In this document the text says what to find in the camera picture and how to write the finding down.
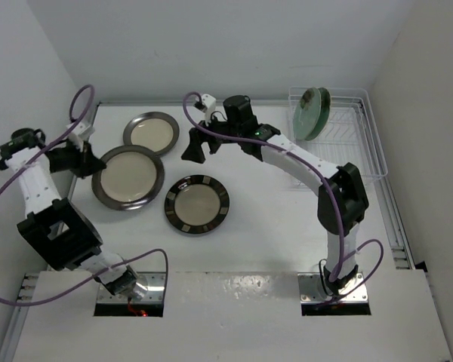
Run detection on white wire dish rack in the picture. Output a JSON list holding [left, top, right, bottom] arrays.
[[288, 87, 388, 186]]

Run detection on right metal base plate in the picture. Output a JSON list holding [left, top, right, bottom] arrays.
[[297, 272, 368, 305]]

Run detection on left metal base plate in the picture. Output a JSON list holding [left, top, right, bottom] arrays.
[[96, 271, 165, 305]]

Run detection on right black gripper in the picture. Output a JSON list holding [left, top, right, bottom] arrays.
[[182, 107, 242, 163]]

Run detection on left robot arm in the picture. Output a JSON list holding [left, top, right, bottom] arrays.
[[0, 128, 137, 299]]

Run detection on metal base plate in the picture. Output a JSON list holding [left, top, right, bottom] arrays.
[[297, 272, 368, 305], [96, 271, 165, 305]]

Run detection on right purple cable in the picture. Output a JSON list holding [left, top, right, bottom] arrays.
[[183, 91, 385, 302]]

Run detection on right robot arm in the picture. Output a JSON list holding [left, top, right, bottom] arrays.
[[181, 91, 369, 296]]

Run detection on grey rimmed plate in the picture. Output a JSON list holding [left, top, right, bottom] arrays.
[[91, 145, 165, 211], [122, 112, 180, 156]]

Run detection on teal flower plate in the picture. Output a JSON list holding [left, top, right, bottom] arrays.
[[292, 87, 321, 140], [312, 87, 331, 138]]

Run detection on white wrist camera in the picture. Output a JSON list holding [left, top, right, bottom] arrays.
[[196, 94, 217, 127], [67, 121, 94, 149]]

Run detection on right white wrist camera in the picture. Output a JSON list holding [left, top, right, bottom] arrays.
[[196, 94, 217, 127]]

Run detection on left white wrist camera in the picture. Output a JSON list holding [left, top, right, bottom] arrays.
[[67, 121, 94, 149]]

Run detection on black patterned rim plate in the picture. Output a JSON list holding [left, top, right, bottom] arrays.
[[164, 174, 230, 235]]

